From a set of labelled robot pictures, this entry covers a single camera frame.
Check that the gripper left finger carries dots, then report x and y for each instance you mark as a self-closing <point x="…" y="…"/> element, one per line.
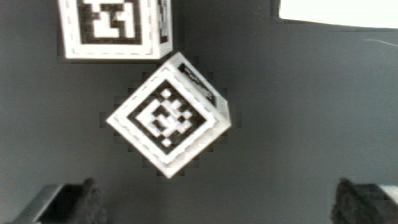
<point x="67" y="204"/>

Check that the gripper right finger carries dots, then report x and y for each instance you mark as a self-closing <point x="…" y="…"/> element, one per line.
<point x="367" y="203"/>

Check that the small white cube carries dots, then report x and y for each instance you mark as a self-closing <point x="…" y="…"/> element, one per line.
<point x="173" y="117"/>

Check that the white cube nut with tag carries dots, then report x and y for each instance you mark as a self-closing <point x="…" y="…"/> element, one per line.
<point x="117" y="29"/>

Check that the white flat chair panel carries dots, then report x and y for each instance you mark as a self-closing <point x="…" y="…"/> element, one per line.
<point x="362" y="13"/>

